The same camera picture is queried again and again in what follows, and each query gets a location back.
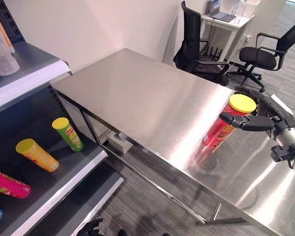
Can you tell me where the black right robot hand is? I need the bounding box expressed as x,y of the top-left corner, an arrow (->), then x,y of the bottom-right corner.
219,88 -> 295,142

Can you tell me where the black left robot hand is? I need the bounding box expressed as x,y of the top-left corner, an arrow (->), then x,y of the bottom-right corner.
76,217 -> 104,236

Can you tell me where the red chips can yellow lid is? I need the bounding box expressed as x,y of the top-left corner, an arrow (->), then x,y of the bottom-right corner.
203,94 -> 257,150

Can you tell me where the black office chair with armrests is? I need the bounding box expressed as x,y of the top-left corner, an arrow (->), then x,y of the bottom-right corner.
226,15 -> 295,93

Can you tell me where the stainless steel table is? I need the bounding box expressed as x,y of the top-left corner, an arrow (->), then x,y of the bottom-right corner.
50,48 -> 295,236

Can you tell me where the pink chips can yellow lid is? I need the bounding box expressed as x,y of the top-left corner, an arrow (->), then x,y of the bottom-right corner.
0,167 -> 31,199

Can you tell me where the black mesh high-back office chair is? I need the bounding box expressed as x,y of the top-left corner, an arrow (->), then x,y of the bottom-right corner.
173,0 -> 231,87

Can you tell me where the green chips can yellow lid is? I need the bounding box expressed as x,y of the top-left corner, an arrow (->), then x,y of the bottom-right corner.
51,117 -> 85,152

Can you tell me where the white desk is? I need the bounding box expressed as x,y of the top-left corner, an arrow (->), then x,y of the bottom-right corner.
200,9 -> 255,62

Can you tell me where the open laptop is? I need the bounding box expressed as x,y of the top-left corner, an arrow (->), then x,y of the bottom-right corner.
209,0 -> 236,23

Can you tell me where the grey white store shelf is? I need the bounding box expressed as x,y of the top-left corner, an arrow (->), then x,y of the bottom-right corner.
0,0 -> 125,236

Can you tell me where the white labelled bottle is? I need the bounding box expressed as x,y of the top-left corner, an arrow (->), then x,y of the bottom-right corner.
0,11 -> 21,77

